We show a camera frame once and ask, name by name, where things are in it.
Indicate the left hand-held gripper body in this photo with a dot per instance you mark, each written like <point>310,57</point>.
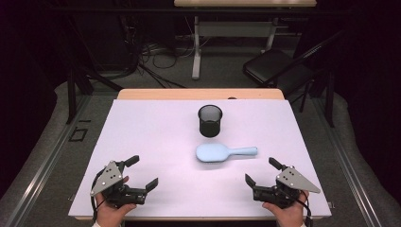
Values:
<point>107,181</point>

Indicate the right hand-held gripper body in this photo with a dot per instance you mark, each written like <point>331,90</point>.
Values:
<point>294,181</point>

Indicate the light blue plastic spoon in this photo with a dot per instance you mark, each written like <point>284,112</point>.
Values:
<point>214,153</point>

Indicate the black mesh cup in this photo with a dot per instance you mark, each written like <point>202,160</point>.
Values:
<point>210,127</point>

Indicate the person's left hand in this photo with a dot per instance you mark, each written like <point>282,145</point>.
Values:
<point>110,216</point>

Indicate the person's right hand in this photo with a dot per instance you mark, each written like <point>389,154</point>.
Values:
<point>290,217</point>

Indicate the black metal stand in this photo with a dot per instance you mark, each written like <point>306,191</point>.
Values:
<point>71,94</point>

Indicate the black folding chair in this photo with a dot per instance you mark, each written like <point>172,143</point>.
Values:
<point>271,64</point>

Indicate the white-frame desk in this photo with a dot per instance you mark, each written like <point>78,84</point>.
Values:
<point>233,30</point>

